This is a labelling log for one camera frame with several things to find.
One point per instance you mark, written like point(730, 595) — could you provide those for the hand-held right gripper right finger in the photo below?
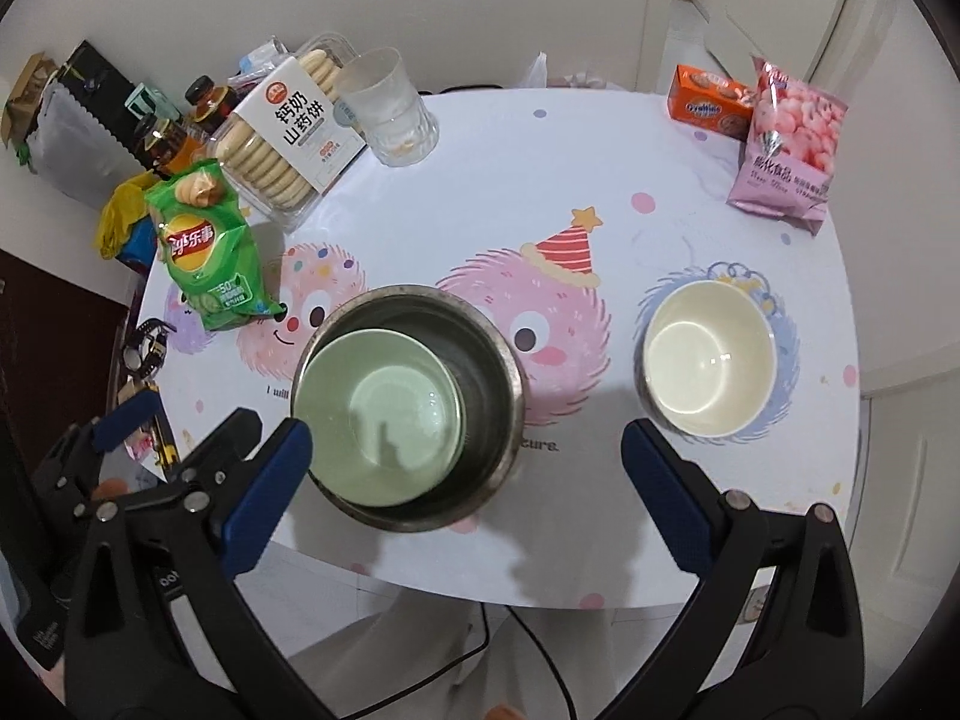
point(664, 495)

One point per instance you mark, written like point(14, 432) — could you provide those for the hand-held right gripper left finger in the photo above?
point(262, 502)

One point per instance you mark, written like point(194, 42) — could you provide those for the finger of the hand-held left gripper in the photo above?
point(127, 420)
point(225, 442)

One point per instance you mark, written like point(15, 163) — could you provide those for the small green ribbed bowl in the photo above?
point(405, 420)

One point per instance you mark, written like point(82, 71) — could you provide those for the large stainless steel bowl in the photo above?
point(487, 405)

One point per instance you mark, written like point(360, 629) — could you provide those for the large green ribbed bowl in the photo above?
point(458, 409)

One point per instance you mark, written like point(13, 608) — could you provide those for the black yellow tool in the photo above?
point(163, 446)

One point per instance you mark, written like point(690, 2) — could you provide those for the black keyring bundle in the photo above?
point(146, 349)

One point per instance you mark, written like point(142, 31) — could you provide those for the dark brown cabinet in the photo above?
point(60, 330)

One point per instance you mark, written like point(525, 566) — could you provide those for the cream ribbed bowl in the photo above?
point(705, 360)

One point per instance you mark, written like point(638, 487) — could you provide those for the green chips bag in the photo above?
point(202, 255)

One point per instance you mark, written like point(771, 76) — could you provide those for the yellow cloth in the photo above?
point(124, 217)

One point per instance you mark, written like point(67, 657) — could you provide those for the amber glass bottle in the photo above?
point(206, 101)
point(165, 146)

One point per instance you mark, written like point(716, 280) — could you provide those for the clear plastic biscuit box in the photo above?
point(300, 127)

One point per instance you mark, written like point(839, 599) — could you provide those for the cartoon printed tablecloth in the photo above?
point(525, 187)

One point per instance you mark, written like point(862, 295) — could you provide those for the clear glass cup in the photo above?
point(382, 112)

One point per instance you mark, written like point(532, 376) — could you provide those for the pink snack bag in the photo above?
point(795, 142)

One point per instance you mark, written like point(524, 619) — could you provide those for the orange cookie box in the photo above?
point(705, 105)

